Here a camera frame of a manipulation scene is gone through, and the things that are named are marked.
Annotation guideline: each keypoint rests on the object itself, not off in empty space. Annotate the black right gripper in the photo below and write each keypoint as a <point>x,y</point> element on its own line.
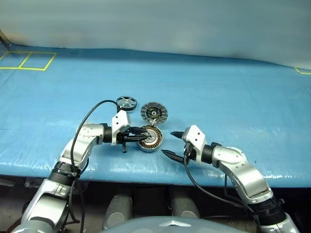
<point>189,153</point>

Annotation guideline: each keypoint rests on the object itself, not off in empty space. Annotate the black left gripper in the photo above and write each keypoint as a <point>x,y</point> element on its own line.
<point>126,138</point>

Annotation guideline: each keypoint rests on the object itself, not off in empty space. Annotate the round silver motor housing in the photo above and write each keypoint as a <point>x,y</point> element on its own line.
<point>155,143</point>

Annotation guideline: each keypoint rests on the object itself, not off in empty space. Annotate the grey motor rotor disc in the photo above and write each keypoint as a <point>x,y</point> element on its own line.
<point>154,113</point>

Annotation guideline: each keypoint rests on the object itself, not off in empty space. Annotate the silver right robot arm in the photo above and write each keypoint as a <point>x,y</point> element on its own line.
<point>243,170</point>

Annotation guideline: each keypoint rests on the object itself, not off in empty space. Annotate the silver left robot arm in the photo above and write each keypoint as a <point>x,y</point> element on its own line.
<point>80,143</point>

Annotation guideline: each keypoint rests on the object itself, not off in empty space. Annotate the blue table cover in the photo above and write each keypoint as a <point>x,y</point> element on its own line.
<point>194,97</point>

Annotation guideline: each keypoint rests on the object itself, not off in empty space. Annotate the dark rounded grey shape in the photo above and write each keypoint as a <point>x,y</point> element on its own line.
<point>184,207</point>
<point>117,211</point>

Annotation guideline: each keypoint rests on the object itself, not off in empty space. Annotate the grey robot torso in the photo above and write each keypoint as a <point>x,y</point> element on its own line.
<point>170,225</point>

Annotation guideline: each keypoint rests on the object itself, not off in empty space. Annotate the yellow tape double rectangle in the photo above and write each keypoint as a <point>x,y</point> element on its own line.
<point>36,69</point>

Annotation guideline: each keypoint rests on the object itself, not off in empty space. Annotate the yellow tape corner mark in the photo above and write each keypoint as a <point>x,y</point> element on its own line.
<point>302,71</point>

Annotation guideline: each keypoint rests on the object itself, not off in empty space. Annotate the grey metal bar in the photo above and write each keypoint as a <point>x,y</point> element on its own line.
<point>5,38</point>

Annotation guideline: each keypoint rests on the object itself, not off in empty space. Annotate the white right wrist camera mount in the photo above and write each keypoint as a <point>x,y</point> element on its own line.
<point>195,138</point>

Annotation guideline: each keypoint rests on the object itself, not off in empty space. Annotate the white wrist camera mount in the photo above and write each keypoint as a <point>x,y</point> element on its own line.
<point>195,138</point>
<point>120,122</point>

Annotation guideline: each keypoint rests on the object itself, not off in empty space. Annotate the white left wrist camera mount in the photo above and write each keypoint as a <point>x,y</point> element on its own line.
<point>120,122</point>

